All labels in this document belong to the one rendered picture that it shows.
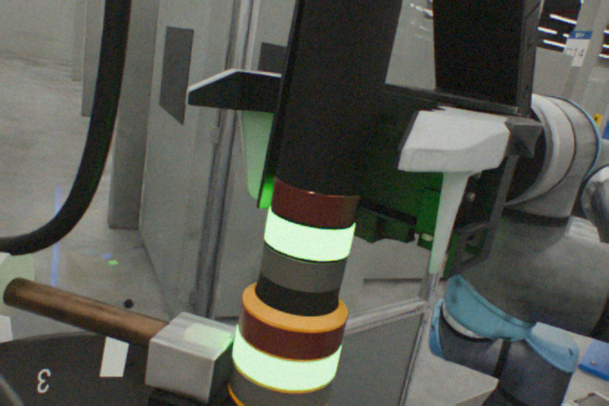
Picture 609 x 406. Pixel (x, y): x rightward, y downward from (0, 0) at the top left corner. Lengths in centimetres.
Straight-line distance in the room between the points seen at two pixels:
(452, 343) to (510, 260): 65
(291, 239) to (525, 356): 92
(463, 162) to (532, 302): 29
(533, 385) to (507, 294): 67
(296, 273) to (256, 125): 7
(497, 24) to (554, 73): 476
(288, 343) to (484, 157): 10
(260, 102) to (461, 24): 11
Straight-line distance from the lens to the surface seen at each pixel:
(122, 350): 43
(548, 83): 501
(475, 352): 108
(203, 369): 23
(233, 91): 21
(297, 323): 20
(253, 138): 23
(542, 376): 109
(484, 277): 44
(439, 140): 16
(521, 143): 21
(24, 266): 28
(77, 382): 44
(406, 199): 26
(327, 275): 19
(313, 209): 18
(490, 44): 28
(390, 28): 19
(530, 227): 43
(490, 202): 28
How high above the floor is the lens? 167
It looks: 16 degrees down
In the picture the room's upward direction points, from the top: 11 degrees clockwise
